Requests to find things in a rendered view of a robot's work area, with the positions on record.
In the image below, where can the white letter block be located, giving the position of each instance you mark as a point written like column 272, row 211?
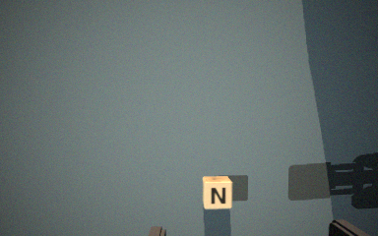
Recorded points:
column 217, row 192

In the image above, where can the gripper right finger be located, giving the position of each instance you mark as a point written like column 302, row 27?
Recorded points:
column 341, row 227

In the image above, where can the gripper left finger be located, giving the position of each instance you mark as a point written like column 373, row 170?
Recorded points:
column 157, row 231

